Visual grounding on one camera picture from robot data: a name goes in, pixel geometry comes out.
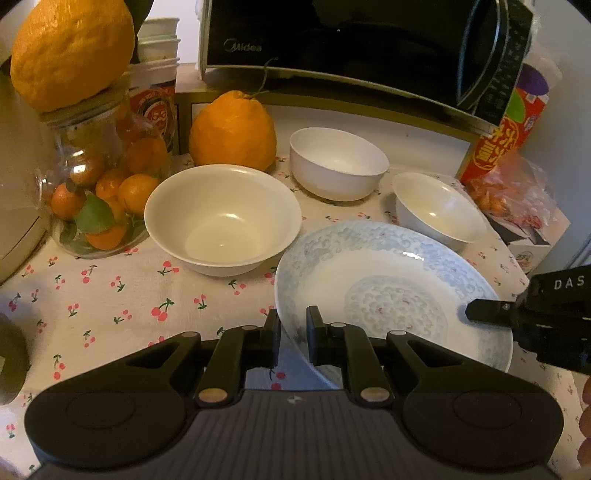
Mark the black and white box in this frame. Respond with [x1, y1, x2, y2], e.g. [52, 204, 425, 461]
[487, 210, 573, 278]

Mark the black microwave oven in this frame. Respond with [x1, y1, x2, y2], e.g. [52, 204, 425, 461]
[198, 0, 534, 125]

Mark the person's right hand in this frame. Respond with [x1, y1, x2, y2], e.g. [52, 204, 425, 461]
[579, 376, 591, 465]

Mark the orange citrus with stem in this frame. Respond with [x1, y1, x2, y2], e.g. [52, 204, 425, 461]
[188, 60, 279, 172]

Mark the white refrigerator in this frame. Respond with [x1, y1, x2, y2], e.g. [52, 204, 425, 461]
[531, 0, 591, 273]

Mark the dark round object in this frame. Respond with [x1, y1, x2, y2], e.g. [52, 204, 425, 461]
[0, 312, 32, 407]

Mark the red carton box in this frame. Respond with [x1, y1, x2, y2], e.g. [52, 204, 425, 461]
[455, 85, 550, 185]

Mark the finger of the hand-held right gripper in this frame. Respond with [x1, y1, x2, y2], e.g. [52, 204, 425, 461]
[464, 298, 516, 329]

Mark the red labelled can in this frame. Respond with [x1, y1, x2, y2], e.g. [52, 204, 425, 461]
[128, 84, 179, 158]

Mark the blue patterned plate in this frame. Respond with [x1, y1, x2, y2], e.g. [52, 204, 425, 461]
[274, 220, 514, 391]

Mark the glass jar of kumquats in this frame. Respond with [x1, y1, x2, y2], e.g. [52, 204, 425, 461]
[39, 76, 172, 257]

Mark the large cream bowl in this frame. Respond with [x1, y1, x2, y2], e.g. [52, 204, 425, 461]
[144, 164, 303, 278]

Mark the plastic bag of kumquats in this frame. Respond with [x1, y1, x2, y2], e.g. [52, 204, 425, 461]
[464, 154, 560, 229]

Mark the cherry print tablecloth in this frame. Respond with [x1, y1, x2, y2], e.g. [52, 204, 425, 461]
[0, 151, 591, 480]

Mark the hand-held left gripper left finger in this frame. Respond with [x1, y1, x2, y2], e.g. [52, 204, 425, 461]
[124, 308, 282, 408]

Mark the large bumpy orange citrus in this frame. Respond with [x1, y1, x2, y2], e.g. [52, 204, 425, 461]
[10, 0, 136, 114]

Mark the round white bowl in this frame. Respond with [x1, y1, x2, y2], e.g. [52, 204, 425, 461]
[289, 127, 390, 202]

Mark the small flared white bowl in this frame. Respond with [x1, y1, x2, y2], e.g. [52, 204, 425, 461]
[392, 172, 488, 246]

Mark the white rounded appliance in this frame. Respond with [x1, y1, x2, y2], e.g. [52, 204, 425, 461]
[0, 60, 59, 285]

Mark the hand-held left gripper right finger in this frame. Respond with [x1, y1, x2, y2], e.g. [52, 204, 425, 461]
[307, 305, 465, 408]

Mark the stack of white bowls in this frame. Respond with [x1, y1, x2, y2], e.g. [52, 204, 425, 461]
[129, 17, 181, 86]

